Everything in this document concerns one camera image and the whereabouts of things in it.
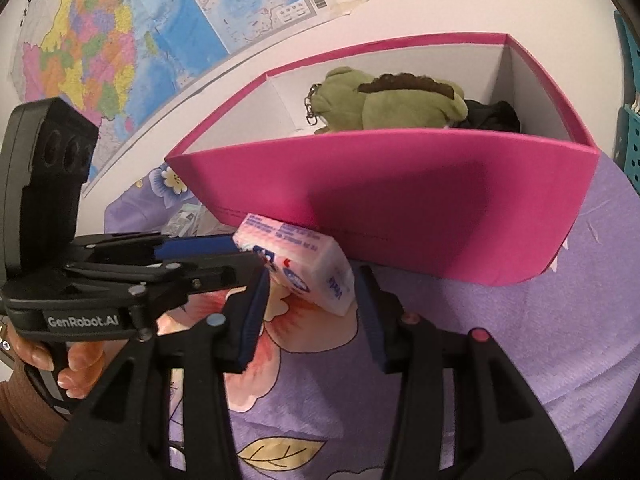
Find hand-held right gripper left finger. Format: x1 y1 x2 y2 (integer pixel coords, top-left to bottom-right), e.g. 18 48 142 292
47 265 273 480

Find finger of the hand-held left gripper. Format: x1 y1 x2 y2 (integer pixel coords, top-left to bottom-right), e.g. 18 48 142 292
70 231 241 262
127 251 265 333

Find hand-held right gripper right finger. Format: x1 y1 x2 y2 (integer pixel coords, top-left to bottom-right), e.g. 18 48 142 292
354 265 573 480

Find clear cotton swab bag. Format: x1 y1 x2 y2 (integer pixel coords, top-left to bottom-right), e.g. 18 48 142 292
167 202 221 238

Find small floral tissue pack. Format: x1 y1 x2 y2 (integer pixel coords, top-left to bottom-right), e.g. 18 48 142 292
232 213 356 318

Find pink cardboard box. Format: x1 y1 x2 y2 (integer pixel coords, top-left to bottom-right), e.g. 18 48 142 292
164 32 601 287

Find green plush toy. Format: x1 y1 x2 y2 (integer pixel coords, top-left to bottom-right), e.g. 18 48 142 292
302 66 470 136

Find black cloth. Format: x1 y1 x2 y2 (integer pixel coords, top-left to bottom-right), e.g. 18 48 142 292
457 100 522 135

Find person's left forearm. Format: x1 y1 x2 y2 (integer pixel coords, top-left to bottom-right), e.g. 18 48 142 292
0 360 68 466

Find person's left hand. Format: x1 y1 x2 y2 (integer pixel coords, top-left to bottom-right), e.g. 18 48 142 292
10 332 107 401

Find purple floral blanket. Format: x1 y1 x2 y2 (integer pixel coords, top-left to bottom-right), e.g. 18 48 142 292
102 152 640 480

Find beige tape piece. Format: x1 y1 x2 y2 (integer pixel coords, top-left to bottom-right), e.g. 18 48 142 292
332 0 371 17

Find blue perforated plastic basket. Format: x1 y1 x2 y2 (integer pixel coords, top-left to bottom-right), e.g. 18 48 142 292
620 104 640 183
614 10 640 68

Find colourful wall map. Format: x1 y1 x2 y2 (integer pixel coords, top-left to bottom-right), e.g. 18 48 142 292
7 0 371 196

